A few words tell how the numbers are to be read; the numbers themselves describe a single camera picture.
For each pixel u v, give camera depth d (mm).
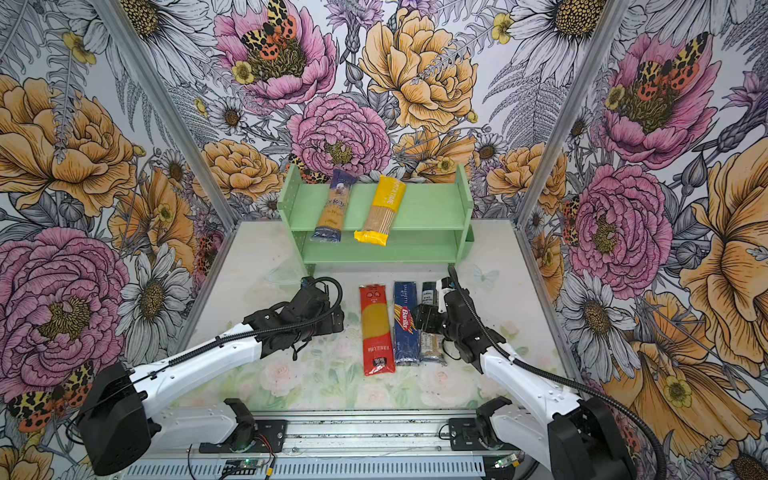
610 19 724
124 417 389
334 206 833
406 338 872
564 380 455
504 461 715
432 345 871
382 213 818
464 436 739
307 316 624
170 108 886
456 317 668
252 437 706
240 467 713
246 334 536
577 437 403
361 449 733
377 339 890
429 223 1111
